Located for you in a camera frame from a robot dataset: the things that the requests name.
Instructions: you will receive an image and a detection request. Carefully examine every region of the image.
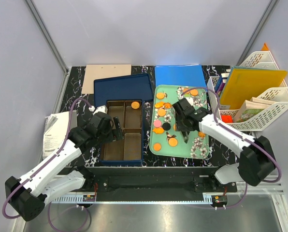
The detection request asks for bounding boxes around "round yellow sandwich cookie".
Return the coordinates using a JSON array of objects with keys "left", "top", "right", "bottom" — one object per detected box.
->
[
  {"left": 131, "top": 101, "right": 140, "bottom": 109},
  {"left": 168, "top": 138, "right": 178, "bottom": 147}
]

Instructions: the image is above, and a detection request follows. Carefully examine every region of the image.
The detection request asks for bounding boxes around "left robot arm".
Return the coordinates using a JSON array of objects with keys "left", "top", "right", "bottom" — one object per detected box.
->
[{"left": 2, "top": 111, "right": 124, "bottom": 221}]

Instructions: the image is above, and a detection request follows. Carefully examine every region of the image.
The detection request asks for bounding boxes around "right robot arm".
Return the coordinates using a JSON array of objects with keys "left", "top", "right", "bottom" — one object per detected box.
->
[{"left": 173, "top": 98, "right": 277, "bottom": 192}]

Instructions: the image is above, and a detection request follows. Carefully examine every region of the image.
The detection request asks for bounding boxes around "blue cookie tin box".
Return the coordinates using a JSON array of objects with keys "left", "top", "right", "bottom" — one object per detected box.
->
[{"left": 98, "top": 99, "right": 144, "bottom": 167}]

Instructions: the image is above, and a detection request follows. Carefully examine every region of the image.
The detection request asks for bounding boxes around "orange flower cookie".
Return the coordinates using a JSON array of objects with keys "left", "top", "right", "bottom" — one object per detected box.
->
[
  {"left": 164, "top": 103, "right": 172, "bottom": 109},
  {"left": 198, "top": 131, "right": 206, "bottom": 138}
]

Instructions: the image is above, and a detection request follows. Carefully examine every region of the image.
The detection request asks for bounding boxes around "black sandwich cookie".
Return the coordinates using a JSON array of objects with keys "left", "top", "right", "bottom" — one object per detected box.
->
[{"left": 162, "top": 122, "right": 171, "bottom": 131}]

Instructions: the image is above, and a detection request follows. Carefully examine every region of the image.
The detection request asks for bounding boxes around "pink sandwich cookie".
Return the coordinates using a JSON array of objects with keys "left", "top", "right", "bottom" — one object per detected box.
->
[{"left": 153, "top": 120, "right": 162, "bottom": 128}]

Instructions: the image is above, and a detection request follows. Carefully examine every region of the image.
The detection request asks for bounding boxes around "green floral serving tray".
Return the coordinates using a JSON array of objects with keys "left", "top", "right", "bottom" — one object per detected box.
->
[{"left": 149, "top": 85, "right": 209, "bottom": 159}]

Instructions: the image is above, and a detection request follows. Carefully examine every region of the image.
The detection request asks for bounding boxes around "yellow fish cookie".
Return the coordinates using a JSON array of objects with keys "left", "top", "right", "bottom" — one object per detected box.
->
[{"left": 152, "top": 127, "right": 164, "bottom": 134}]

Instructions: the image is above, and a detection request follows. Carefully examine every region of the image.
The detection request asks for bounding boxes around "orange fish cookie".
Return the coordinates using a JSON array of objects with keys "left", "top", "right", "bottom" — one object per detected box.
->
[{"left": 155, "top": 101, "right": 165, "bottom": 109}]

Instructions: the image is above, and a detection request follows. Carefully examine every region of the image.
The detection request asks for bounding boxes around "red small object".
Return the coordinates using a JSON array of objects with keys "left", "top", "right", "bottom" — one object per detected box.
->
[{"left": 221, "top": 115, "right": 233, "bottom": 123}]

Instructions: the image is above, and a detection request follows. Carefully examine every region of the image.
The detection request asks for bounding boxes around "plain orange round cookie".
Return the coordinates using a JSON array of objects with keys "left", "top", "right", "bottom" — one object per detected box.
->
[{"left": 153, "top": 143, "right": 161, "bottom": 151}]

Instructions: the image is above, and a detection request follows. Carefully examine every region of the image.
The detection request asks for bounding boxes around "blue tin lid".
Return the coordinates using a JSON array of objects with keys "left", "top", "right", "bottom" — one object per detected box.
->
[{"left": 94, "top": 73, "right": 154, "bottom": 106}]

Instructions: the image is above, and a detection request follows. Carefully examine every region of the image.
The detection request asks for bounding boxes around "white manual booklet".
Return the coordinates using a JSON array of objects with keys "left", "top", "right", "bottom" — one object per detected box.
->
[{"left": 43, "top": 111, "right": 70, "bottom": 159}]

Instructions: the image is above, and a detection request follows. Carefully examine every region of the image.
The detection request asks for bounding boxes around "blue folder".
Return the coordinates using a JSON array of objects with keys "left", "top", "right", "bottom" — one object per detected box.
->
[{"left": 153, "top": 65, "right": 206, "bottom": 90}]

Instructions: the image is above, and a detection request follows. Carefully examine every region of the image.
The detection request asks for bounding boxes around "tan cardboard sheet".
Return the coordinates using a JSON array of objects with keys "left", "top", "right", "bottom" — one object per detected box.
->
[{"left": 81, "top": 64, "right": 131, "bottom": 94}]

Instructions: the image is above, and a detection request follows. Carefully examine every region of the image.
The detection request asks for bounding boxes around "green covered book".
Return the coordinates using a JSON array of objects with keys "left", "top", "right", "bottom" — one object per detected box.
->
[{"left": 233, "top": 97, "right": 275, "bottom": 123}]

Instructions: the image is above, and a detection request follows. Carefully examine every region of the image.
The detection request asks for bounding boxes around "yellow folder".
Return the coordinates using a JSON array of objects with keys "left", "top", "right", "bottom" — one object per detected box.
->
[{"left": 219, "top": 66, "right": 288, "bottom": 110}]

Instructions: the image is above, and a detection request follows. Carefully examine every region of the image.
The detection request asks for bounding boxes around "white desk file organizer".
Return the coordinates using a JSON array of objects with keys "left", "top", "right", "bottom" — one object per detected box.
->
[{"left": 209, "top": 51, "right": 288, "bottom": 131}]

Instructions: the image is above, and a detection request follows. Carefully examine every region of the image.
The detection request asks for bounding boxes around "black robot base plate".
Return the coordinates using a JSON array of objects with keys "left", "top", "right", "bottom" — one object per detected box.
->
[{"left": 84, "top": 167, "right": 237, "bottom": 203}]

